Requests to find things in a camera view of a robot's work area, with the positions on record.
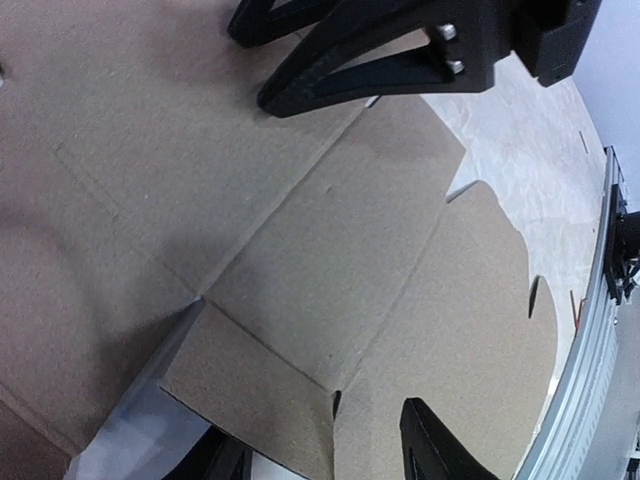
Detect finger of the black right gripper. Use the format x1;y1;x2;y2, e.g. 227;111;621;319
227;0;342;48
257;0;513;118

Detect small red stick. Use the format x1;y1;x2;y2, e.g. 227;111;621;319
570;291;586;334

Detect small dark stick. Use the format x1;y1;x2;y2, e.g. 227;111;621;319
579;130;589;154

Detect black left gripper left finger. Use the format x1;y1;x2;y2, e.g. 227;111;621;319
164;427;253;480

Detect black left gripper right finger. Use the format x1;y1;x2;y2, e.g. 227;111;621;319
399;397;498;480

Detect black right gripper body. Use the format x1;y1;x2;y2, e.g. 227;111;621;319
512;0;598;86

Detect brown cardboard box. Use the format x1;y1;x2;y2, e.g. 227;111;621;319
1;1;556;479

